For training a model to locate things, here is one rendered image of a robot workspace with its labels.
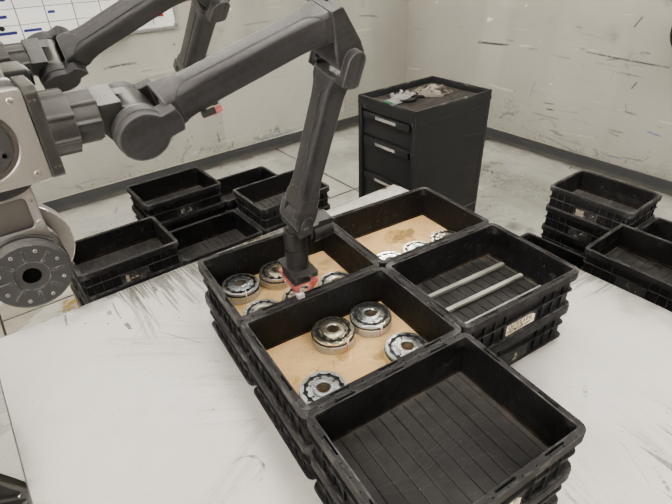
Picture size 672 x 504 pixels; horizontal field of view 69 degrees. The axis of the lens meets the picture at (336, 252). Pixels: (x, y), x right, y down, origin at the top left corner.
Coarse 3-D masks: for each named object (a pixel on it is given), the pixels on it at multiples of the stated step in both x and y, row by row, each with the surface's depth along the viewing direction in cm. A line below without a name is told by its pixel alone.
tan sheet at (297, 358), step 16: (400, 320) 124; (304, 336) 120; (384, 336) 119; (272, 352) 116; (288, 352) 116; (304, 352) 116; (320, 352) 115; (352, 352) 115; (368, 352) 115; (288, 368) 111; (304, 368) 111; (320, 368) 111; (336, 368) 111; (352, 368) 111; (368, 368) 111
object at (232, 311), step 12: (264, 240) 139; (348, 240) 138; (228, 252) 135; (360, 252) 133; (372, 264) 129; (204, 276) 128; (348, 276) 124; (216, 288) 121; (228, 300) 117; (288, 300) 116; (228, 312) 116; (252, 312) 113; (240, 324) 112
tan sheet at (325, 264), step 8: (312, 256) 150; (320, 256) 150; (328, 256) 150; (320, 264) 146; (328, 264) 146; (336, 264) 146; (320, 272) 143; (328, 272) 143; (264, 288) 137; (288, 288) 137; (264, 296) 134; (272, 296) 134; (280, 296) 134; (248, 304) 131; (240, 312) 129
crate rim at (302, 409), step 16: (368, 272) 125; (384, 272) 125; (336, 288) 120; (288, 304) 115; (256, 320) 111; (448, 320) 109; (448, 336) 104; (256, 352) 104; (416, 352) 101; (272, 368) 98; (384, 368) 97; (288, 384) 95; (352, 384) 94; (288, 400) 94; (320, 400) 91; (304, 416) 90
